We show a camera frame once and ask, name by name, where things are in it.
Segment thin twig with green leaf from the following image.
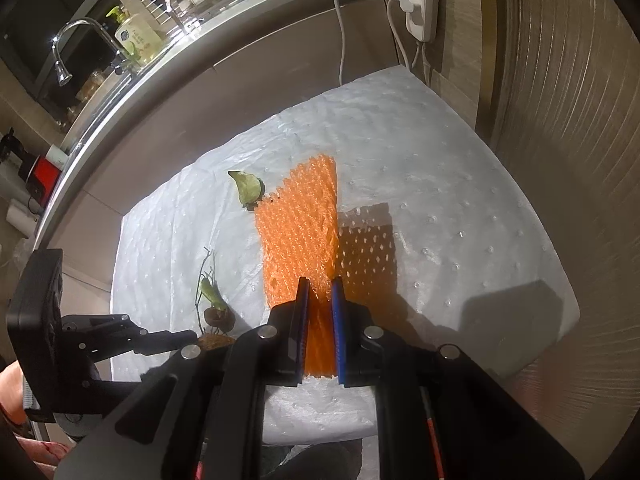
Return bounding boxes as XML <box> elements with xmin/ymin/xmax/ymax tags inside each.
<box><xmin>195</xmin><ymin>247</ymin><xmax>231</xmax><ymax>333</ymax></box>

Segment dish soap pump bottle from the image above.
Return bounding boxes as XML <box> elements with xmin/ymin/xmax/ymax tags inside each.
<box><xmin>106</xmin><ymin>6</ymin><xmax>163</xmax><ymax>66</ymax></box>

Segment person's dark trouser leg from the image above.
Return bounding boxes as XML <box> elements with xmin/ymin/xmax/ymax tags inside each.
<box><xmin>260</xmin><ymin>440</ymin><xmax>381</xmax><ymax>480</ymax></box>

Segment amber glass jars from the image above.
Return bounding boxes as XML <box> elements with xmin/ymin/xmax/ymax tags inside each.
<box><xmin>75</xmin><ymin>70</ymin><xmax>106</xmax><ymax>101</ymax></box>

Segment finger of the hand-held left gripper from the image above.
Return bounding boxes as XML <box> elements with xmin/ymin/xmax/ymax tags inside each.
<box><xmin>121</xmin><ymin>329</ymin><xmax>199</xmax><ymax>357</ymax></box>

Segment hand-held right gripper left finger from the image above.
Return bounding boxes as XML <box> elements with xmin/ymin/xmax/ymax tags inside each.
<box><xmin>52</xmin><ymin>276</ymin><xmax>311</xmax><ymax>480</ymax></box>

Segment person's left forearm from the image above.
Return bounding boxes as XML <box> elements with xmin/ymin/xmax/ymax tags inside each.
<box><xmin>0</xmin><ymin>360</ymin><xmax>28</xmax><ymax>426</ymax></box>

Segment white paper roll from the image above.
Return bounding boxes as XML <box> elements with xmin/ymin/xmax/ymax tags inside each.
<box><xmin>7</xmin><ymin>200</ymin><xmax>38</xmax><ymax>236</ymax></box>

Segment white plug with cable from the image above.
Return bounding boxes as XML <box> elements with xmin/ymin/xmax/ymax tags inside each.
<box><xmin>386</xmin><ymin>0</ymin><xmax>416</xmax><ymax>70</ymax></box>

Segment white padded table mat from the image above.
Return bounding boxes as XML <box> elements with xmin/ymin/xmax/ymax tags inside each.
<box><xmin>111</xmin><ymin>65</ymin><xmax>581</xmax><ymax>446</ymax></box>

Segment brown round fruit shell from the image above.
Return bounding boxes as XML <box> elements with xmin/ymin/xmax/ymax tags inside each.
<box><xmin>206</xmin><ymin>306</ymin><xmax>237</xmax><ymax>333</ymax></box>

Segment red appliance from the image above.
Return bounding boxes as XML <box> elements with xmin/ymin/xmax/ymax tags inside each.
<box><xmin>27</xmin><ymin>155</ymin><xmax>63</xmax><ymax>196</ymax></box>

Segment grey power cable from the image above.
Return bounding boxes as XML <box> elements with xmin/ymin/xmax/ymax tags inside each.
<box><xmin>334</xmin><ymin>0</ymin><xmax>347</xmax><ymax>86</ymax></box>

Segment chrome kitchen faucet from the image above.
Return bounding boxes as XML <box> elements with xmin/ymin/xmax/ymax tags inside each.
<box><xmin>51</xmin><ymin>17</ymin><xmax>132</xmax><ymax>86</ymax></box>

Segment green dried leaf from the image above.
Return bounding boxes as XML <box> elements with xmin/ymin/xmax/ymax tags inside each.
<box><xmin>228</xmin><ymin>170</ymin><xmax>265</xmax><ymax>209</ymax></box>

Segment ribbed glass sliding door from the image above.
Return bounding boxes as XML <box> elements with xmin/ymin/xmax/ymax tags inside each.
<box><xmin>490</xmin><ymin>0</ymin><xmax>640</xmax><ymax>480</ymax></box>

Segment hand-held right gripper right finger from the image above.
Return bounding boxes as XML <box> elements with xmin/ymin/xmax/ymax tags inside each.
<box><xmin>330</xmin><ymin>276</ymin><xmax>586</xmax><ymax>480</ymax></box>

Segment grey kitchen counter cabinet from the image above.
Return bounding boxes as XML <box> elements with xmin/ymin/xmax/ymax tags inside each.
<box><xmin>30</xmin><ymin>0</ymin><xmax>496</xmax><ymax>286</ymax></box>

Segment white power strip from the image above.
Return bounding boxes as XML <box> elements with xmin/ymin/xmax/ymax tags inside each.
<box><xmin>395</xmin><ymin>0</ymin><xmax>441</xmax><ymax>42</ymax></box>

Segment orange foam fruit net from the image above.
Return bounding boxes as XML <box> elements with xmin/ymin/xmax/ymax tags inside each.
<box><xmin>254</xmin><ymin>154</ymin><xmax>341</xmax><ymax>380</ymax></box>

